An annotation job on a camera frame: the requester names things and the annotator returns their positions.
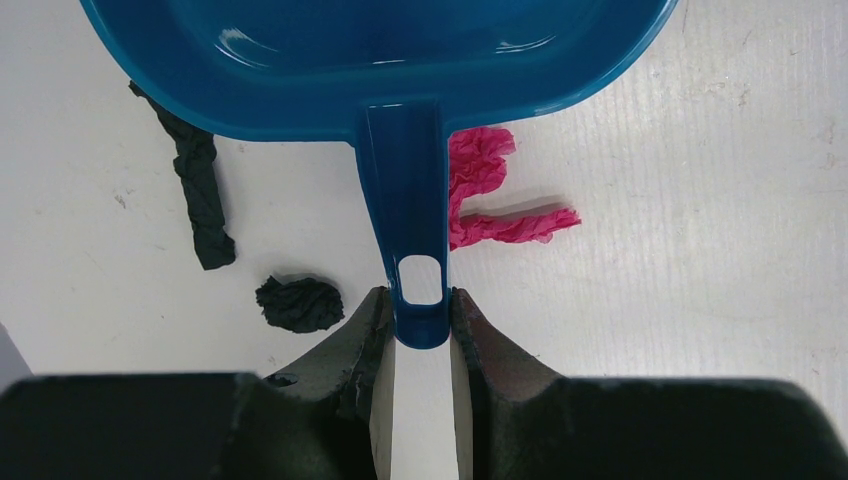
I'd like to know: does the magenta paper scrap left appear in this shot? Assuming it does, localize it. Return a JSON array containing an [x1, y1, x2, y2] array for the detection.
[[448, 127, 582, 251]]

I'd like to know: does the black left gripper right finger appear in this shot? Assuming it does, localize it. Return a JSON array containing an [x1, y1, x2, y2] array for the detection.
[[450, 289, 847, 479]]

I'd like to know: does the blue dustpan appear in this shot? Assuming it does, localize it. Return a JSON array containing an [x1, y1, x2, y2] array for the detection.
[[82, 1, 675, 349]]

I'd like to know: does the long black paper scrap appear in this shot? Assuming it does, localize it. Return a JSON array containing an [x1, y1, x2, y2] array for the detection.
[[129, 82, 236, 270]]

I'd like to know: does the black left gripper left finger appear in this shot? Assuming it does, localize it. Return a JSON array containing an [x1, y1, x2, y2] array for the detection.
[[1, 287, 395, 479]]

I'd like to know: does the crumpled black paper ball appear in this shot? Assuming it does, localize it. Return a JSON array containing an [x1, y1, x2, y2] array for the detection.
[[255, 276, 344, 334]]

